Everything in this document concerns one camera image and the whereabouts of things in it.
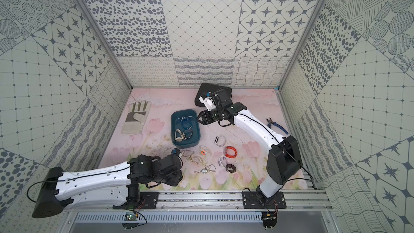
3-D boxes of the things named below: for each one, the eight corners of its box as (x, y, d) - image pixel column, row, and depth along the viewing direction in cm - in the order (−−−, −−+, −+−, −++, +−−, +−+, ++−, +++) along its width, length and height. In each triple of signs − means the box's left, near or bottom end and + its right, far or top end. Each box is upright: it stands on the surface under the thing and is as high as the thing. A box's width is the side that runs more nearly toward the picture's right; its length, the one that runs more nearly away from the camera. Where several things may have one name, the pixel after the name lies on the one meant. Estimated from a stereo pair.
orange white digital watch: (199, 155, 90) (199, 153, 89) (200, 147, 94) (199, 145, 92) (211, 155, 90) (211, 153, 89) (211, 147, 94) (211, 145, 92)
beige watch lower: (188, 161, 88) (187, 159, 86) (189, 156, 90) (189, 154, 88) (202, 164, 87) (202, 162, 85) (203, 159, 89) (203, 157, 87)
